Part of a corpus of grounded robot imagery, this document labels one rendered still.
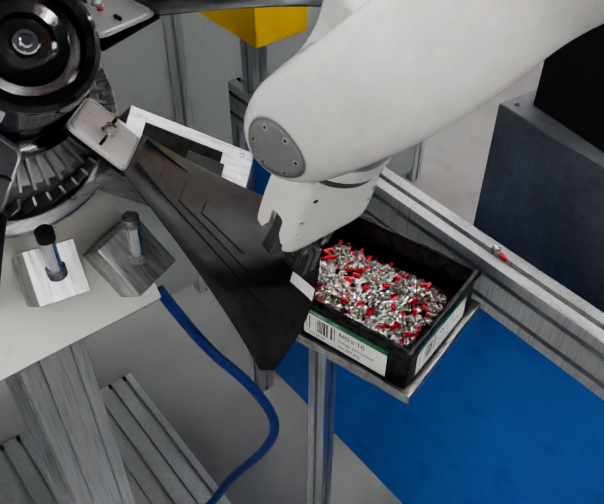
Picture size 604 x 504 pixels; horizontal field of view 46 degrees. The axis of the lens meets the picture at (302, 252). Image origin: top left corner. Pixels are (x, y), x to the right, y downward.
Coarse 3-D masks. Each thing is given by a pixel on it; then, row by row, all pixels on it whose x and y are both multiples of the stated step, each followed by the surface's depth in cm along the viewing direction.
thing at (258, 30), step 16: (208, 16) 114; (224, 16) 110; (240, 16) 107; (256, 16) 104; (272, 16) 106; (288, 16) 108; (304, 16) 110; (240, 32) 109; (256, 32) 106; (272, 32) 107; (288, 32) 109
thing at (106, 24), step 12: (108, 0) 68; (120, 0) 68; (132, 0) 67; (96, 12) 66; (108, 12) 66; (120, 12) 66; (132, 12) 66; (144, 12) 66; (96, 24) 64; (108, 24) 64; (120, 24) 64; (132, 24) 64
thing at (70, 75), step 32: (0, 0) 57; (32, 0) 58; (64, 0) 58; (0, 32) 57; (64, 32) 58; (96, 32) 60; (0, 64) 56; (32, 64) 58; (64, 64) 58; (96, 64) 59; (0, 96) 56; (32, 96) 57; (64, 96) 58; (0, 128) 61; (32, 128) 62
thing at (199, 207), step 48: (144, 144) 69; (144, 192) 63; (192, 192) 68; (240, 192) 76; (192, 240) 64; (240, 240) 69; (240, 288) 66; (288, 288) 71; (240, 336) 64; (288, 336) 68
